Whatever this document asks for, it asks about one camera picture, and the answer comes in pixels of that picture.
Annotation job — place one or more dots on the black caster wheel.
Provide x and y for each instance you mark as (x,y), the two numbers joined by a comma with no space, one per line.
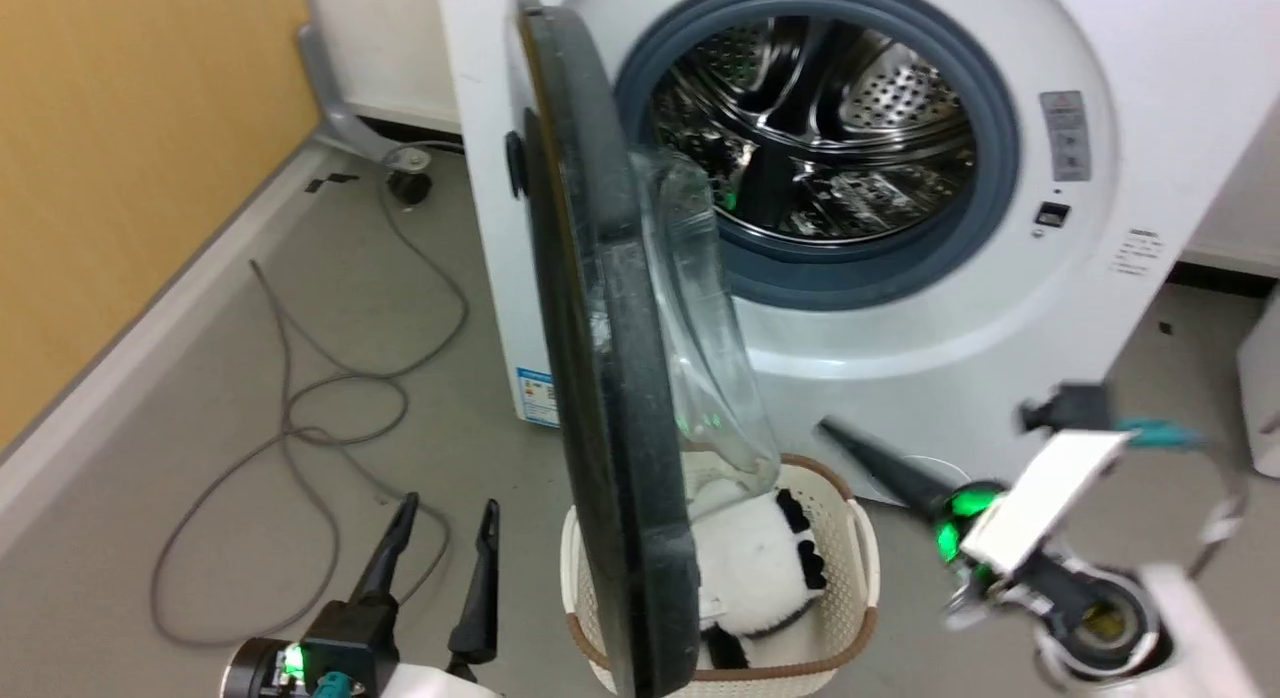
(410,183)

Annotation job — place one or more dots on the stainless steel washer drum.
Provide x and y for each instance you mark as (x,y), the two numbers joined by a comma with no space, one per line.
(850,128)

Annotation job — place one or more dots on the grey rubber door gasket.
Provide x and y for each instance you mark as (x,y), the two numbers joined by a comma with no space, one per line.
(992,178)

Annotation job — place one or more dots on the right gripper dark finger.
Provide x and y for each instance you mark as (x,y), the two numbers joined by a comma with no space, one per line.
(880,463)

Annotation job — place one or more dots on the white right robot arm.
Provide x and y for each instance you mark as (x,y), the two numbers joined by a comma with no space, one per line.
(1150,628)

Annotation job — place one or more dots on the cream plastic laundry basket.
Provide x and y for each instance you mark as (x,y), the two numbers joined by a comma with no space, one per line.
(850,603)

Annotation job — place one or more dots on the white cabinet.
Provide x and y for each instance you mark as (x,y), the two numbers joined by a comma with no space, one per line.
(1262,388)

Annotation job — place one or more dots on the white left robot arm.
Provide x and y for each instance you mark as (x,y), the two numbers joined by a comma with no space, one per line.
(435,686)

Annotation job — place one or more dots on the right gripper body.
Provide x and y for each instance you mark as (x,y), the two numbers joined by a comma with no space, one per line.
(1045,498)

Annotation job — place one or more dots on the grey warning sticker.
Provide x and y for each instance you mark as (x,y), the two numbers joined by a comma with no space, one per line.
(1066,136)

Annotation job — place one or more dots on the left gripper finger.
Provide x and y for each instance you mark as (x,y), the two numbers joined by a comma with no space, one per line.
(392,548)
(480,588)

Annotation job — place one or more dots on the grey metal stand leg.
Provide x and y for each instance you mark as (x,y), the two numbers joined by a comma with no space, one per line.
(335,123)

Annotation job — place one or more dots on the black tape strip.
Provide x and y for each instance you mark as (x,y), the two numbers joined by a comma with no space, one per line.
(330,182)

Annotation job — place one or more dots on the white front-load washing machine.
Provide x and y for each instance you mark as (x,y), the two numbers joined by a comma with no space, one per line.
(1150,78)

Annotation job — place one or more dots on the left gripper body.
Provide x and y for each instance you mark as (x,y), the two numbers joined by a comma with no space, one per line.
(345,643)

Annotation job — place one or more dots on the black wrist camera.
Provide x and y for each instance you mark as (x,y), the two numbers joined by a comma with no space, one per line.
(1068,408)

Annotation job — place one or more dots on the black and white panda plush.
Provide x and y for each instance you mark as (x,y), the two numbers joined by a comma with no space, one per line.
(745,563)

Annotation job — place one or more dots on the dark round washing machine door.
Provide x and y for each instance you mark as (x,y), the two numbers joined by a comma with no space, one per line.
(600,378)

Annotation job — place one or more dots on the blue energy label sticker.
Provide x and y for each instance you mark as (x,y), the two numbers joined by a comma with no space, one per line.
(537,396)

